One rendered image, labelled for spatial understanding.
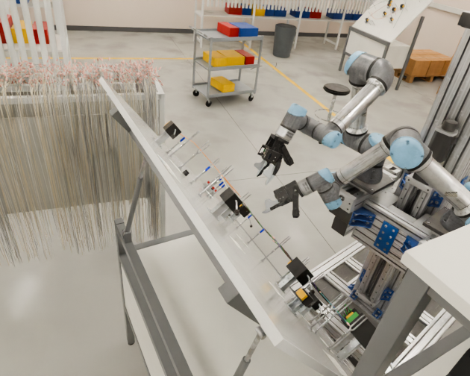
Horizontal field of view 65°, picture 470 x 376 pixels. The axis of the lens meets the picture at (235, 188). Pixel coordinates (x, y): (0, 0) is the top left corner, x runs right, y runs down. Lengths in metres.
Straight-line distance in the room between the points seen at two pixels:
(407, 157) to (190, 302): 1.09
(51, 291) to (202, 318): 1.51
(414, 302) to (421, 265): 0.07
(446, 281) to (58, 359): 2.34
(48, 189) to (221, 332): 1.23
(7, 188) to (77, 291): 0.99
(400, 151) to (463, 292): 1.07
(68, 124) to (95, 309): 1.30
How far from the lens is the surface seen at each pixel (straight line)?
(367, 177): 2.06
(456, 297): 0.54
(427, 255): 0.57
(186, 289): 1.79
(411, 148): 1.56
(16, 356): 2.72
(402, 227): 2.06
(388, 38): 7.45
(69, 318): 2.77
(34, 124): 2.08
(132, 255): 1.67
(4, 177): 2.25
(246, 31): 5.58
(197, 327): 1.67
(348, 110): 1.66
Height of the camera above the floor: 2.18
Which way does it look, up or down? 35 degrees down
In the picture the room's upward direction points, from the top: 7 degrees clockwise
